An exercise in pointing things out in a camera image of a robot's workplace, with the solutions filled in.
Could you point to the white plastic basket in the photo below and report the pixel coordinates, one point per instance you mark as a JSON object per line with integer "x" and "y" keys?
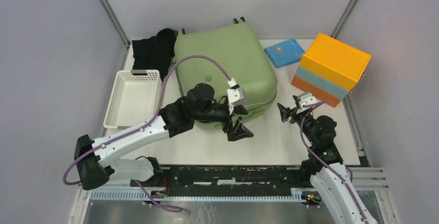
{"x": 134, "y": 98}

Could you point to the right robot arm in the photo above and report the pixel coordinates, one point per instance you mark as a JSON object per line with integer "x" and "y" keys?
{"x": 324, "y": 167}

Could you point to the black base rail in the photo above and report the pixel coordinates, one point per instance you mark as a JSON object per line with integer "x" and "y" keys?
{"x": 215, "y": 183}

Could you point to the orange blue stacked box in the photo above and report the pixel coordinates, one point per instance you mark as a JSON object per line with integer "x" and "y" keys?
{"x": 330, "y": 69}

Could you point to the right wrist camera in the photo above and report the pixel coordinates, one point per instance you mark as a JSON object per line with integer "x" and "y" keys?
{"x": 306, "y": 100}

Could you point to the black cloth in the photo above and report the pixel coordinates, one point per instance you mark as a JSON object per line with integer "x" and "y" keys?
{"x": 155, "y": 52}

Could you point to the blue pouch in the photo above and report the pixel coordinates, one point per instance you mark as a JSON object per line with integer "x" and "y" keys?
{"x": 284, "y": 53}

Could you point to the green hard-shell suitcase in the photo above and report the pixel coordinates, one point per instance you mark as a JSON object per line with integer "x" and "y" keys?
{"x": 237, "y": 49}

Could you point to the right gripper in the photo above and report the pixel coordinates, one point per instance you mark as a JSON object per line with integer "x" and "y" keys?
{"x": 286, "y": 112}

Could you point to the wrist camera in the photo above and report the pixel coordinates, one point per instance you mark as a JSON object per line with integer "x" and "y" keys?
{"x": 306, "y": 100}
{"x": 236, "y": 100}

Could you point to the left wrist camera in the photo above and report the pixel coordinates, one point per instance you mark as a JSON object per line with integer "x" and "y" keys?
{"x": 236, "y": 100}

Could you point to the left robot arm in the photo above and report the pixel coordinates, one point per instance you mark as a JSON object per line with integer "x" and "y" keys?
{"x": 101, "y": 160}

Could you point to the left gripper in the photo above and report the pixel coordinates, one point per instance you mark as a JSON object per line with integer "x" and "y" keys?
{"x": 239, "y": 130}

